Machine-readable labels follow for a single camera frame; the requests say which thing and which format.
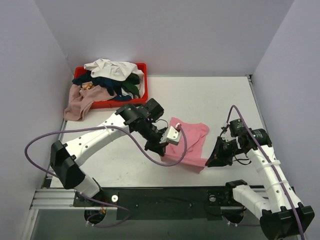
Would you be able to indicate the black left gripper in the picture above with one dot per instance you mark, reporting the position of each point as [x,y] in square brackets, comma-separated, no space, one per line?
[157,142]

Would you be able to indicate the pink t shirt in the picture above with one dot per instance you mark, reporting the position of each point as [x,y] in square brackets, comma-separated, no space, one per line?
[196,135]

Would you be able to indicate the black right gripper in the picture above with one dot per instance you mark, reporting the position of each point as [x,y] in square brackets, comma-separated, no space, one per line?
[225,151]

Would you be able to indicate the white t shirt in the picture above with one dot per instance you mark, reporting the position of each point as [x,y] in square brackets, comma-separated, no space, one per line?
[114,70]

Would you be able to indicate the red plastic bin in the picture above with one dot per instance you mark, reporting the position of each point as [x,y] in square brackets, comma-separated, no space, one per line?
[143,89]

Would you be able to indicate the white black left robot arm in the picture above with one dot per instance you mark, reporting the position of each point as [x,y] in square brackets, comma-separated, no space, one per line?
[67,158]

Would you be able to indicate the navy blue t shirt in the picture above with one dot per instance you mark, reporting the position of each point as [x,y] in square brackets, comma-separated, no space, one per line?
[113,87]

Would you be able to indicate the beige t shirt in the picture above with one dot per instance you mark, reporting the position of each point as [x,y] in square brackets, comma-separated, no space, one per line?
[81,98]

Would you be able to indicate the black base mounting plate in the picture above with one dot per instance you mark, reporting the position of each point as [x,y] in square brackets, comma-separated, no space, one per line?
[174,203]

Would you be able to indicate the dark green t shirt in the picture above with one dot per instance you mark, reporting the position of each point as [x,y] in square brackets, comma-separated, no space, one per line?
[131,85]

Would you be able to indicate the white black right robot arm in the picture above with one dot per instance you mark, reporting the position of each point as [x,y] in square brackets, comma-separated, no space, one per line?
[281,214]

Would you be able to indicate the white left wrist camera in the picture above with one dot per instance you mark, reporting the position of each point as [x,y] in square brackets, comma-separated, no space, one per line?
[171,136]

